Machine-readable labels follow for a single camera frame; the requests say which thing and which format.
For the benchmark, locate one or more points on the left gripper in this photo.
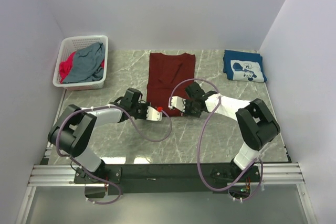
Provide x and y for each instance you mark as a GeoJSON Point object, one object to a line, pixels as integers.
{"type": "Point", "coordinates": [143, 111]}

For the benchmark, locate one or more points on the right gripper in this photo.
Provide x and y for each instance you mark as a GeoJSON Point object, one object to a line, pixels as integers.
{"type": "Point", "coordinates": [189, 107]}

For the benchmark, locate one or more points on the dark red t shirt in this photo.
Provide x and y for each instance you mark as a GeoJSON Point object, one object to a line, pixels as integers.
{"type": "Point", "coordinates": [165, 73]}

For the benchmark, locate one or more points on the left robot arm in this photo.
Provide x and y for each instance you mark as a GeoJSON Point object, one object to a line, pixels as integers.
{"type": "Point", "coordinates": [74, 128]}

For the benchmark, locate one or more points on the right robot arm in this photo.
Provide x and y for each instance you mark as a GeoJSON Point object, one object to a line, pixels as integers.
{"type": "Point", "coordinates": [257, 124]}

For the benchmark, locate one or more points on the folded blue t shirt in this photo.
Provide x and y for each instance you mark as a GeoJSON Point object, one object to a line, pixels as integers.
{"type": "Point", "coordinates": [243, 66]}

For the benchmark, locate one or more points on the grey blue t shirt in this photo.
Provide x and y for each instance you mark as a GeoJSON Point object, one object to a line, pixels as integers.
{"type": "Point", "coordinates": [87, 64]}

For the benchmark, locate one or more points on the black base beam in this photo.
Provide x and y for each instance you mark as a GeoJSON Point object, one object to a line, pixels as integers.
{"type": "Point", "coordinates": [165, 178]}

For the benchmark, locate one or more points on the white plastic laundry basket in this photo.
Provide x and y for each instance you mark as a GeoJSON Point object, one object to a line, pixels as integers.
{"type": "Point", "coordinates": [72, 44]}

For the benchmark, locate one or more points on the pink red t shirt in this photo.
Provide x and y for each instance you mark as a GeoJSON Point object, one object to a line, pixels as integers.
{"type": "Point", "coordinates": [66, 66]}

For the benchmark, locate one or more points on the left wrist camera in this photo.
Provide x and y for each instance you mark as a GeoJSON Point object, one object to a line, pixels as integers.
{"type": "Point", "coordinates": [153, 114]}

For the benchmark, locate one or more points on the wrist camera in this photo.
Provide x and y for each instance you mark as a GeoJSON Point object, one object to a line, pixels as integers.
{"type": "Point", "coordinates": [176, 102]}
{"type": "Point", "coordinates": [153, 114]}

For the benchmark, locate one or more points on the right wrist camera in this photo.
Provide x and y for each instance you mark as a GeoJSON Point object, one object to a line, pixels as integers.
{"type": "Point", "coordinates": [176, 102]}

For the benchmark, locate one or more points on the aluminium rail frame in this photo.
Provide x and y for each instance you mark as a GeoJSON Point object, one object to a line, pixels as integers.
{"type": "Point", "coordinates": [63, 176]}

